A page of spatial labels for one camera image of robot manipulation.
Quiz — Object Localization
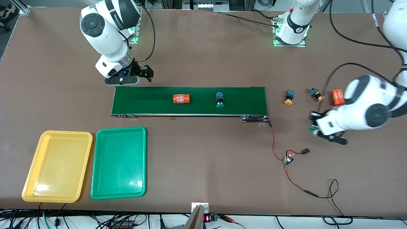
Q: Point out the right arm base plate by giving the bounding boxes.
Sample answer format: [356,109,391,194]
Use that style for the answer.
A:
[122,25,142,44]

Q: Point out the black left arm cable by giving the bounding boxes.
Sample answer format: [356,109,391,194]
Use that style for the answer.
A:
[323,0,407,96]

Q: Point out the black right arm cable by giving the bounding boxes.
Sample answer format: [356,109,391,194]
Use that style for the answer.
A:
[134,0,157,62]

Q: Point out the white labelled device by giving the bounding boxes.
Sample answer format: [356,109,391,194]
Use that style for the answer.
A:
[182,0,230,12]

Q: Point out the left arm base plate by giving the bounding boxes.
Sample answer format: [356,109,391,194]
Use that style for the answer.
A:
[272,16,307,48]

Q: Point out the aluminium camera pole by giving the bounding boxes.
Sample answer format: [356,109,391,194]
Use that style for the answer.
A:
[184,205,204,229]

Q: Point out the thin black power cable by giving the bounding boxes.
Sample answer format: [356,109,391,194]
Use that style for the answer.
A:
[317,179,353,225]

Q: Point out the aluminium frame profile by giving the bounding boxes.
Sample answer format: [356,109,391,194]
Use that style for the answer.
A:
[9,0,31,15]

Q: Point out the red black motor wire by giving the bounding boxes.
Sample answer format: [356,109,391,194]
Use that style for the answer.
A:
[268,118,287,161]

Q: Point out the green belt conveyor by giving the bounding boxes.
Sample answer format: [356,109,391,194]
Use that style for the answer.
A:
[110,86,271,124]

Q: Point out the green plastic tray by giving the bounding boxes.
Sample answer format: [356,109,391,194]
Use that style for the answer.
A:
[91,127,147,200]

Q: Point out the yellow plastic tray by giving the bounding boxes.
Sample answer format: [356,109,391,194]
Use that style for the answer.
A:
[22,130,93,203]

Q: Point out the black cable on table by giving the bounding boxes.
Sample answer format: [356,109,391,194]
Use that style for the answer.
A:
[219,11,281,28]

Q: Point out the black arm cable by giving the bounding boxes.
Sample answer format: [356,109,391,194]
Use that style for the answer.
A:
[323,0,407,96]
[134,0,157,62]

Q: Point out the dark camouflage object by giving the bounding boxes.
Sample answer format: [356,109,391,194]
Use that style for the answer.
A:
[0,3,18,32]

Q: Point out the red clip lead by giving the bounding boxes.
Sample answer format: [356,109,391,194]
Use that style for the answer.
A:
[219,215,246,229]

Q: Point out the red black supply wire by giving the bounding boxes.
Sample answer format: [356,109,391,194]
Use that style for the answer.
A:
[284,163,319,198]

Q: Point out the black plug with red lead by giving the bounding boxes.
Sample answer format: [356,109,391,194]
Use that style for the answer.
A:
[287,148,311,157]

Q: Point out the white pole bracket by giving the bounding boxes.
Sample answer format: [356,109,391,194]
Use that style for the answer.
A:
[191,202,210,214]

